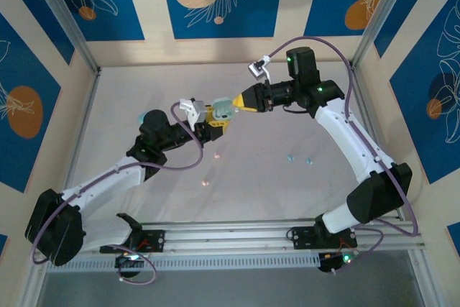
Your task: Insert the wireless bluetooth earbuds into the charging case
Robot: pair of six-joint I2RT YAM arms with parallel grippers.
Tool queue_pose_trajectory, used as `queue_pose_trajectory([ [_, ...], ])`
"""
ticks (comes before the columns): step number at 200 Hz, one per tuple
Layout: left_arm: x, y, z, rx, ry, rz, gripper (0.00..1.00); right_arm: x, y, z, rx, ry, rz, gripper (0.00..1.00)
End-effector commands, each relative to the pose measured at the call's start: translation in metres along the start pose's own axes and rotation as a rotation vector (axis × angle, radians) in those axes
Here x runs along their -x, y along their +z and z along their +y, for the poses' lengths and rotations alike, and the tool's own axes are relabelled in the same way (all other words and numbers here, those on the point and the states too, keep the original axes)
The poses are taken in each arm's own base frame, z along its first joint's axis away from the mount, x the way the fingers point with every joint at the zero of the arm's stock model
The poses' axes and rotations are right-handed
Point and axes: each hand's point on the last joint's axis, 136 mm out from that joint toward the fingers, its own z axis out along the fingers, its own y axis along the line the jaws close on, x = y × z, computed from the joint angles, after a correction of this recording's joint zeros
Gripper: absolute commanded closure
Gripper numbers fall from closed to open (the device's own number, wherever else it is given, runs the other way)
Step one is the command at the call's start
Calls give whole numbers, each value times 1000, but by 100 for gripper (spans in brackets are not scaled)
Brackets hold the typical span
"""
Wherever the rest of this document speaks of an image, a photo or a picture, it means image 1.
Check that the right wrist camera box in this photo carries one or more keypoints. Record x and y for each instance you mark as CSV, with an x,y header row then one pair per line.
x,y
258,69

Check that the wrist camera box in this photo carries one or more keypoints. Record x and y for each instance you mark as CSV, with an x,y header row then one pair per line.
x,y
258,69
197,111

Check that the white table cloth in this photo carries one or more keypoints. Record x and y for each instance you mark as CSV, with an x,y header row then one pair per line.
x,y
251,184

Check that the pink earbud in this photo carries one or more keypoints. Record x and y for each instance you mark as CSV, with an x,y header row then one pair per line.
x,y
205,183
217,156

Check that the light blue charging case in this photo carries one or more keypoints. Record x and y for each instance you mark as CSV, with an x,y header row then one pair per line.
x,y
140,117

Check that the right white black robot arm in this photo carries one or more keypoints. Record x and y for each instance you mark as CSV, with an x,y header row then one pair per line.
x,y
345,134

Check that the mint green charging case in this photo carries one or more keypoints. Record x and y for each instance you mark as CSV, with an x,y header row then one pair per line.
x,y
223,114

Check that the aluminium base beam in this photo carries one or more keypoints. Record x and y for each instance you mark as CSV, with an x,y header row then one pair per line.
x,y
233,235

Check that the aluminium side rail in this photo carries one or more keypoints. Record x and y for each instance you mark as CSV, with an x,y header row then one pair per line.
x,y
361,91

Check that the aluminium frame post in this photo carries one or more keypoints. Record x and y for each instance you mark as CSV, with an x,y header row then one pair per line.
x,y
384,16
64,19

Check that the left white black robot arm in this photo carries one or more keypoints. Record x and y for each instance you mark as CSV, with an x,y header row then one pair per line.
x,y
108,184

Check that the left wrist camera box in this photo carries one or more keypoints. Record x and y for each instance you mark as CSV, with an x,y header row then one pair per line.
x,y
197,111

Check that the black controller board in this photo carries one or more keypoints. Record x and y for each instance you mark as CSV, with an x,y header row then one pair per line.
x,y
127,262
330,262

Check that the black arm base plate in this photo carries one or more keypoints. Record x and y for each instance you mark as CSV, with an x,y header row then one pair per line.
x,y
302,238
154,241

